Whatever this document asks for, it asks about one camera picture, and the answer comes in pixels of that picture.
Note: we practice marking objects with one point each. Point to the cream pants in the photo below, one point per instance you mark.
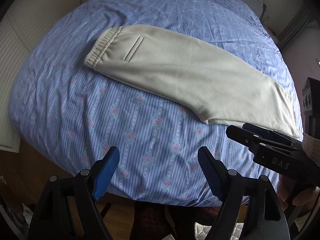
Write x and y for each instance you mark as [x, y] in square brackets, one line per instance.
[175, 67]

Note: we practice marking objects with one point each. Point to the white nightstand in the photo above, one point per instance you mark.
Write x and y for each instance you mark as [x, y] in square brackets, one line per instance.
[268, 20]

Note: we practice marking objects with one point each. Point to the person's right hand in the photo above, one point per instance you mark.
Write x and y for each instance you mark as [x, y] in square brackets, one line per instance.
[297, 197]

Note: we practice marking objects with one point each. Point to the blue floral striped bed sheet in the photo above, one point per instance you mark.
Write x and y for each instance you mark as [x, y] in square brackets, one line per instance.
[75, 117]

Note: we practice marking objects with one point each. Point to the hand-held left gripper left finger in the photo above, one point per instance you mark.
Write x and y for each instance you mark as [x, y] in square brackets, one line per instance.
[107, 170]

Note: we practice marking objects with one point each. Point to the green curtain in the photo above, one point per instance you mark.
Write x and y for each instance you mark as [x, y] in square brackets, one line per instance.
[297, 20]

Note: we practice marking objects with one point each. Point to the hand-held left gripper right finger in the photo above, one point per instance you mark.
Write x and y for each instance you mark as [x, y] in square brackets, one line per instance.
[208, 170]

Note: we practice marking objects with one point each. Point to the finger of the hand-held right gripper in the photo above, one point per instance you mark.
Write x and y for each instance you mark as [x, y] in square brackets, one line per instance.
[270, 133]
[240, 135]

